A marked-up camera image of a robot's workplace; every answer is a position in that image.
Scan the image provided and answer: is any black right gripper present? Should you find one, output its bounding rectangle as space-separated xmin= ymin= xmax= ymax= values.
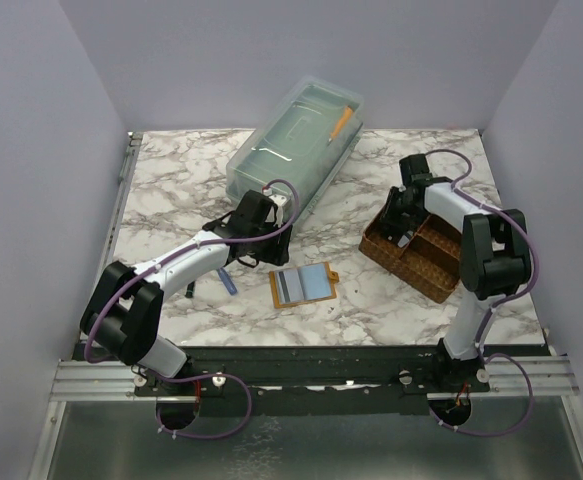
xmin=376 ymin=187 xmax=420 ymax=235

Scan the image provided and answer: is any grey credit card stack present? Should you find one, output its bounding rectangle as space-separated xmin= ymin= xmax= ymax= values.
xmin=394 ymin=231 xmax=413 ymax=249

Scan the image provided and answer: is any silver credit card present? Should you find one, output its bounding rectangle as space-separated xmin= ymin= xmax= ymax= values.
xmin=275 ymin=269 xmax=305 ymax=305

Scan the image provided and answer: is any tan card holder wallet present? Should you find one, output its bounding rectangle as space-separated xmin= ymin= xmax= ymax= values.
xmin=269 ymin=262 xmax=340 ymax=309

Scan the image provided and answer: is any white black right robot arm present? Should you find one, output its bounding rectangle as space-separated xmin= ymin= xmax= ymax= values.
xmin=379 ymin=153 xmax=538 ymax=392

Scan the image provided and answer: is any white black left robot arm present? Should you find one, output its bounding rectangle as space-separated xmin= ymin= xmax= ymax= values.
xmin=80 ymin=188 xmax=294 ymax=395

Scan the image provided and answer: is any brown woven divided basket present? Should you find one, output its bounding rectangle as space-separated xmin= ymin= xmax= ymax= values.
xmin=359 ymin=214 xmax=461 ymax=303

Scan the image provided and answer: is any blue red screwdriver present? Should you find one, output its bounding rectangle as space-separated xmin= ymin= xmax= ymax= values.
xmin=217 ymin=268 xmax=238 ymax=296

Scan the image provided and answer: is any black green screwdriver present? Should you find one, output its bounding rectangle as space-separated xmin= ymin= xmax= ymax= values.
xmin=185 ymin=282 xmax=196 ymax=299

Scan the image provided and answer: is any clear plastic storage box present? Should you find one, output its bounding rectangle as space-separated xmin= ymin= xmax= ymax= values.
xmin=225 ymin=77 xmax=364 ymax=233

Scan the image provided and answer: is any orange utility knife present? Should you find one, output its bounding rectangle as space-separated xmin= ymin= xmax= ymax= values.
xmin=328 ymin=105 xmax=354 ymax=144

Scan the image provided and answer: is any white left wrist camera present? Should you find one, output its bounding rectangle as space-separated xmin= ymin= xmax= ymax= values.
xmin=262 ymin=188 xmax=289 ymax=227

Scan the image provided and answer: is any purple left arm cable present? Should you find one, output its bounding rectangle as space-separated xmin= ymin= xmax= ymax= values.
xmin=83 ymin=179 xmax=300 ymax=441

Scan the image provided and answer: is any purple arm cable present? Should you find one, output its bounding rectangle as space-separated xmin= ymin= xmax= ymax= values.
xmin=83 ymin=179 xmax=300 ymax=441
xmin=425 ymin=148 xmax=542 ymax=439

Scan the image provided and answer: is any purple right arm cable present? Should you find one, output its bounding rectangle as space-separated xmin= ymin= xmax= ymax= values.
xmin=425 ymin=148 xmax=542 ymax=439

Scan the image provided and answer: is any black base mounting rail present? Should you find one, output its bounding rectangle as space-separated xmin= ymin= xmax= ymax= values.
xmin=70 ymin=344 xmax=572 ymax=417

